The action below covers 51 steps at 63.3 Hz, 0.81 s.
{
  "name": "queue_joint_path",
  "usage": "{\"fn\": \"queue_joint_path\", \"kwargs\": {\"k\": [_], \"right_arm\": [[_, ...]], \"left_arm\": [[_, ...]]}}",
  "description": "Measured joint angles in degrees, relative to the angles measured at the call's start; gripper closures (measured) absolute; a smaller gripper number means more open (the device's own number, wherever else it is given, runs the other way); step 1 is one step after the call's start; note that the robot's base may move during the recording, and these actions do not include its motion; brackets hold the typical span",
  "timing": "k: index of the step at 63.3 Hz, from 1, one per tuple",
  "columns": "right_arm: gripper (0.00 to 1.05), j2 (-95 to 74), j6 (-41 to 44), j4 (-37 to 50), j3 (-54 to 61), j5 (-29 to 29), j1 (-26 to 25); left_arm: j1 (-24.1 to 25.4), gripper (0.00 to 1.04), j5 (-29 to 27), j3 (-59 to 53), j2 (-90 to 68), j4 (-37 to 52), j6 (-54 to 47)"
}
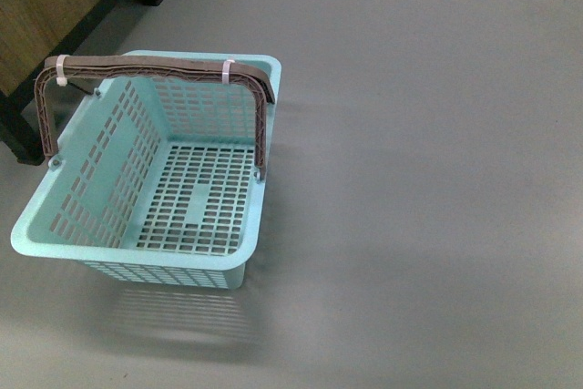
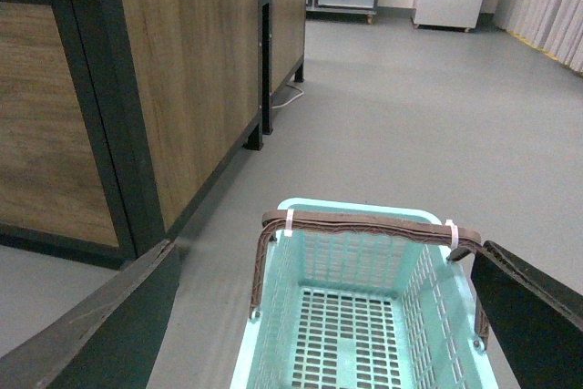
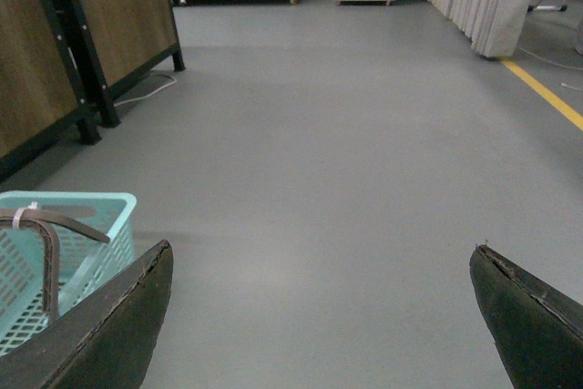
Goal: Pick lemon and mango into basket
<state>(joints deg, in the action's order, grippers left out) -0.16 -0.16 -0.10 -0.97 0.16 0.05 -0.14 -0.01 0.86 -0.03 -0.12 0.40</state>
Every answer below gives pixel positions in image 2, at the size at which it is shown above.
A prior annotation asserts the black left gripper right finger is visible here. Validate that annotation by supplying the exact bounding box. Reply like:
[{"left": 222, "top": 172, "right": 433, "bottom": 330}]
[{"left": 471, "top": 241, "right": 582, "bottom": 388}]

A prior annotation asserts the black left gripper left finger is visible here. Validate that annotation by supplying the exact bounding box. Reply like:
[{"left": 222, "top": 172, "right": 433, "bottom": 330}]
[{"left": 1, "top": 241, "right": 180, "bottom": 388}]

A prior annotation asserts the brown basket handle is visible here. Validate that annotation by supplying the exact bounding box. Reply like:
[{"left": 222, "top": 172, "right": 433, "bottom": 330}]
[{"left": 248, "top": 210, "right": 483, "bottom": 319}]

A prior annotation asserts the light blue plastic basket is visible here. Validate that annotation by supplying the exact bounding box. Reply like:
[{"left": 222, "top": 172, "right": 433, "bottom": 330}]
[{"left": 231, "top": 198, "right": 497, "bottom": 388}]

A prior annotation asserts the white zip tie right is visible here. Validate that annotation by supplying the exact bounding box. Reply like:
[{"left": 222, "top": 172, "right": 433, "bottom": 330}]
[{"left": 445, "top": 220, "right": 459, "bottom": 251}]

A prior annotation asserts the white zip tie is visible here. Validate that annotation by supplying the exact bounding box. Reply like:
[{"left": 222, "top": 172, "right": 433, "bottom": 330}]
[
  {"left": 283, "top": 209, "right": 294, "bottom": 238},
  {"left": 445, "top": 220, "right": 459, "bottom": 251}
]

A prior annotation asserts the white zip tie left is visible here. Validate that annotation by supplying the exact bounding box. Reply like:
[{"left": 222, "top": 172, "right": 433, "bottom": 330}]
[{"left": 283, "top": 209, "right": 294, "bottom": 238}]

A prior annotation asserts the wooden display cabinet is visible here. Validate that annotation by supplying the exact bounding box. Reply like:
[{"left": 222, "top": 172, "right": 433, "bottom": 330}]
[{"left": 1, "top": 0, "right": 305, "bottom": 267}]

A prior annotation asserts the white curtain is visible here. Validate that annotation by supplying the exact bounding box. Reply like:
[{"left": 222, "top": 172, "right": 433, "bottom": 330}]
[{"left": 493, "top": 0, "right": 582, "bottom": 76}]

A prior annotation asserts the white floor cable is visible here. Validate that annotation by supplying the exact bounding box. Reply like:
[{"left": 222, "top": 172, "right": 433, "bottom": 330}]
[{"left": 270, "top": 82, "right": 304, "bottom": 110}]

